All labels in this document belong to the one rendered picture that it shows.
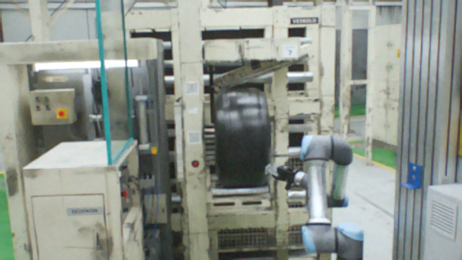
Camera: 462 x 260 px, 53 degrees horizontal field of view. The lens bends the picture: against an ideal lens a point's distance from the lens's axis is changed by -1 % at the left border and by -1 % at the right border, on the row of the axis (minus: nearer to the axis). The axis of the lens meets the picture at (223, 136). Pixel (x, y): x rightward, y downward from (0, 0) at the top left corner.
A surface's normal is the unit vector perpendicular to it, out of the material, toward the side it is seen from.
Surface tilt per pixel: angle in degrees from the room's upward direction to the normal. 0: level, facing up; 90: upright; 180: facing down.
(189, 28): 90
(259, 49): 90
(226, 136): 77
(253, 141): 84
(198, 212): 90
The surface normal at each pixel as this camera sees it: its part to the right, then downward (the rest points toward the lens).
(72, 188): 0.04, 0.19
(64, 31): 0.26, 0.18
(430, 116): -0.97, 0.08
